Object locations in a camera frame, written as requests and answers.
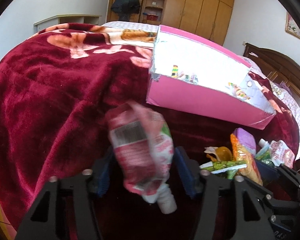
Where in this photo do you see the pink cardboard box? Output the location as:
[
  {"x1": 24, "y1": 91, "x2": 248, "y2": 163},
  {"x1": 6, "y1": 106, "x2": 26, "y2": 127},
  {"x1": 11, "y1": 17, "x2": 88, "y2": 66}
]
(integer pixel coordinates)
[{"x1": 146, "y1": 25, "x2": 276, "y2": 129}]

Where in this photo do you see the orange snack packet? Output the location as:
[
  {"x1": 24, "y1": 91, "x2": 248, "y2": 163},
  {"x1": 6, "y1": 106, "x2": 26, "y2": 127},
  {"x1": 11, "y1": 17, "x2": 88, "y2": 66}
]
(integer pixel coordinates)
[{"x1": 230, "y1": 133, "x2": 263, "y2": 186}]

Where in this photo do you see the green pea snack packet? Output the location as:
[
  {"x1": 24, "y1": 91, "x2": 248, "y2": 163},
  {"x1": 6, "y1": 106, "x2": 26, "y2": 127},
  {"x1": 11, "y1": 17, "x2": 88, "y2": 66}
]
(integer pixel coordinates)
[{"x1": 199, "y1": 160, "x2": 247, "y2": 179}]

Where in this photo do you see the small colourful gummy packet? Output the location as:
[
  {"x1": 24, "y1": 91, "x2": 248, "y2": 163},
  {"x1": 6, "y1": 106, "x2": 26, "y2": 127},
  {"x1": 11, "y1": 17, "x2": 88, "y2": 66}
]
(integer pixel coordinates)
[{"x1": 171, "y1": 65, "x2": 198, "y2": 85}]

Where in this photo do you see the dark wooden headboard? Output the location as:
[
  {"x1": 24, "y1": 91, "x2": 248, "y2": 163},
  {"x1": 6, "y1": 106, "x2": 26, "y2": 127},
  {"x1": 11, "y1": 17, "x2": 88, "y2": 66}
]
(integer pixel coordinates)
[{"x1": 243, "y1": 43, "x2": 300, "y2": 106}]

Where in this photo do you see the wooden wardrobe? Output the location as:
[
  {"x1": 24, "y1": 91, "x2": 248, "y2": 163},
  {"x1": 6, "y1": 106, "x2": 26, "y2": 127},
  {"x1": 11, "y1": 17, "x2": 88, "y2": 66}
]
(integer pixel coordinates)
[{"x1": 108, "y1": 0, "x2": 235, "y2": 45}]

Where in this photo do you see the red floral blanket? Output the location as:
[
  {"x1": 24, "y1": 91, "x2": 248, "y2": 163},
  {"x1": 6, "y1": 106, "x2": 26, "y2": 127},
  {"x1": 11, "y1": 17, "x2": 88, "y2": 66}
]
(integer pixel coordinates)
[{"x1": 0, "y1": 24, "x2": 300, "y2": 239}]

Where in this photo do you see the black hanging coat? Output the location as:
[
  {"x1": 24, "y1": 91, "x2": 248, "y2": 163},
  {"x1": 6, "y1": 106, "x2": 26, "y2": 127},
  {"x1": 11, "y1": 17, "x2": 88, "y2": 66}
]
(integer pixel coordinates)
[{"x1": 111, "y1": 0, "x2": 141, "y2": 22}]

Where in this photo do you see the white low shelf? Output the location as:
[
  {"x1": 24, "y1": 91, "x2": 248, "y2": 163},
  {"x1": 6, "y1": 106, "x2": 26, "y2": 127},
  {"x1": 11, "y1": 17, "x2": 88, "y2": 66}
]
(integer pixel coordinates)
[{"x1": 33, "y1": 14, "x2": 101, "y2": 33}]

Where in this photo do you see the burger gummy packet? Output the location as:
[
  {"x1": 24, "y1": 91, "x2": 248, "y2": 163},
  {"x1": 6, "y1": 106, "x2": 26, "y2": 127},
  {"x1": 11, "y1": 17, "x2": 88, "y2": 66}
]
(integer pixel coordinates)
[{"x1": 228, "y1": 82, "x2": 251, "y2": 101}]

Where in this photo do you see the purple jelly cup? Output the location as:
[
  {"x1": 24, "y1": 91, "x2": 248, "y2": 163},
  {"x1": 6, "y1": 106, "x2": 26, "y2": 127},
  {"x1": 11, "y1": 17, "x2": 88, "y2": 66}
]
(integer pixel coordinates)
[{"x1": 234, "y1": 128, "x2": 256, "y2": 156}]

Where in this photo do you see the framed wedding photo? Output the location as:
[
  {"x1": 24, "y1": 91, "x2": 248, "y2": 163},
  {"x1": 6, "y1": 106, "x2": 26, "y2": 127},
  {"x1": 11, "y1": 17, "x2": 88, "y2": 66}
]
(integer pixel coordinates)
[{"x1": 285, "y1": 12, "x2": 300, "y2": 39}]

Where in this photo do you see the pink peach jelly pouch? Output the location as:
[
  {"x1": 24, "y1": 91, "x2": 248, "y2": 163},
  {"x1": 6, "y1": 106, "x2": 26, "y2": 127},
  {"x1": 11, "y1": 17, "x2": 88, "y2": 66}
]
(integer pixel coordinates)
[{"x1": 106, "y1": 101, "x2": 177, "y2": 214}]

